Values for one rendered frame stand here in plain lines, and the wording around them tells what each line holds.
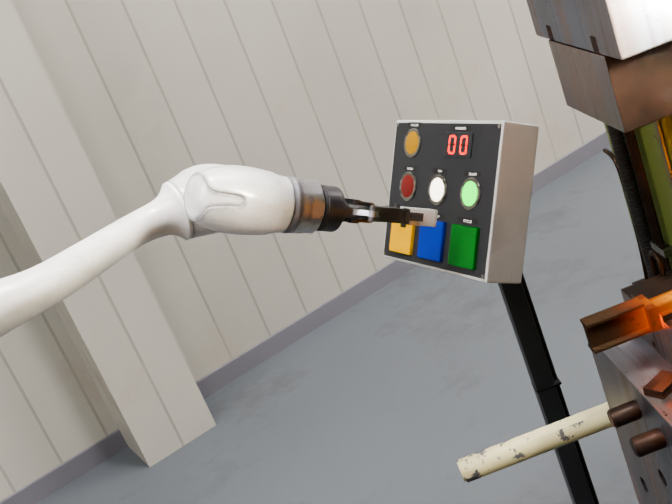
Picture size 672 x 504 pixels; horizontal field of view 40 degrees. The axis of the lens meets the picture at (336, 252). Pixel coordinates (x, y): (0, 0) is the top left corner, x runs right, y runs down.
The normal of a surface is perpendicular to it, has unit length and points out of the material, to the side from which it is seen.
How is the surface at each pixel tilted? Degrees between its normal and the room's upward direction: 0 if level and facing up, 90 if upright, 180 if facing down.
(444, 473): 0
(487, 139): 60
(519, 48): 90
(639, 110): 90
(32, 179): 90
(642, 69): 90
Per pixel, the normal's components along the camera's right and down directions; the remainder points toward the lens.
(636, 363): -0.35, -0.88
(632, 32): 0.10, 0.31
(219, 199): 0.27, 0.12
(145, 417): 0.50, 0.12
